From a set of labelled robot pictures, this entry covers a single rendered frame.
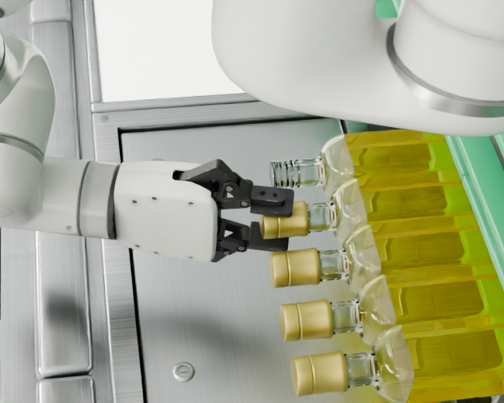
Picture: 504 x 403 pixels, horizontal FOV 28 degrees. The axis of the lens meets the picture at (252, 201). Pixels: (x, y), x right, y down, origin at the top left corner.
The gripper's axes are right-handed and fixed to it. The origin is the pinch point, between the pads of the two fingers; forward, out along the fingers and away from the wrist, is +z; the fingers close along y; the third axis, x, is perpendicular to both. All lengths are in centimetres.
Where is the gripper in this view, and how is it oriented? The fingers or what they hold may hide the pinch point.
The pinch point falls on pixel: (272, 219)
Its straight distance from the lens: 98.0
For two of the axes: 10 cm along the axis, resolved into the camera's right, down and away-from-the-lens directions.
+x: 1.1, -7.5, 6.5
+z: 9.9, 1.1, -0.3
